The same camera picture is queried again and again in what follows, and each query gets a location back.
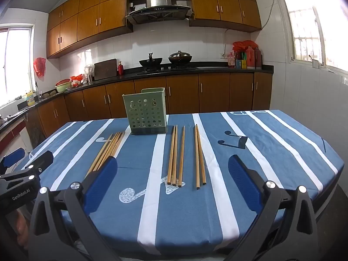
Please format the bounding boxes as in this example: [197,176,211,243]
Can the black wok with handle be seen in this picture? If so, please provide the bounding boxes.
[139,52,164,67]

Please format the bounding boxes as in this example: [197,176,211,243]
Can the chopstick pair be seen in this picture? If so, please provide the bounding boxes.
[172,125,178,187]
[96,132,120,171]

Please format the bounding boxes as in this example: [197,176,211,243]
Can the wooden base cabinets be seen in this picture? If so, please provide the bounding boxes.
[0,72,273,147]

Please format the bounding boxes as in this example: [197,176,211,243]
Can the blue white striped tablecloth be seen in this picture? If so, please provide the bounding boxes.
[16,109,341,253]

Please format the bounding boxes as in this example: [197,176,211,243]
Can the green basin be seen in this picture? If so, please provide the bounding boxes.
[55,79,72,93]

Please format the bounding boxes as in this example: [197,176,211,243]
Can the window with white frame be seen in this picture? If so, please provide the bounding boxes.
[0,27,34,109]

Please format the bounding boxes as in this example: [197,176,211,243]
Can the black kitchen countertop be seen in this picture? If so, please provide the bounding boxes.
[0,65,274,131]

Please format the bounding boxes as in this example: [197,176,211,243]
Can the red oil bottle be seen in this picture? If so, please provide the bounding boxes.
[246,46,255,70]
[254,47,262,70]

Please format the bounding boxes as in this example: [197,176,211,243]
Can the gas stove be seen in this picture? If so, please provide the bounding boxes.
[137,65,196,75]

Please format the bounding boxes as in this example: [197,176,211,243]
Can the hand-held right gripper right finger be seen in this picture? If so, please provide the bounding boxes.
[228,154,320,261]

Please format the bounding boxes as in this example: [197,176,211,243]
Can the steel range hood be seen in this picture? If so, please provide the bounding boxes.
[125,0,192,24]

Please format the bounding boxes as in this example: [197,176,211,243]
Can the wok with lid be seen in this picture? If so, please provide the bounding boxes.
[168,50,192,64]

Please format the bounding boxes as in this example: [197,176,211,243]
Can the wooden wall cabinets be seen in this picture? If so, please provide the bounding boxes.
[189,0,262,32]
[46,0,134,59]

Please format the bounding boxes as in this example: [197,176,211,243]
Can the window with metal bars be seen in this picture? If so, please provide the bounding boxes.
[277,0,348,72]

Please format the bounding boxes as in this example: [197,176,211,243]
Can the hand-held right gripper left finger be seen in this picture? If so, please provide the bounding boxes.
[28,156,119,261]

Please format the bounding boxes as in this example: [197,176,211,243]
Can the green perforated utensil holder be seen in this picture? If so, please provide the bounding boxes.
[122,87,167,136]

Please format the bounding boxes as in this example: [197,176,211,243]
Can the hanging red plastic bag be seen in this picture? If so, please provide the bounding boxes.
[33,57,47,80]

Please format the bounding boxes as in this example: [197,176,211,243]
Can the dark wooden cutting board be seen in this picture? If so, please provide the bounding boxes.
[94,58,118,80]

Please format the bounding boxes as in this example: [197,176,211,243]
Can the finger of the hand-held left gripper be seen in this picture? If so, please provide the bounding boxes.
[25,150,54,175]
[0,147,25,170]

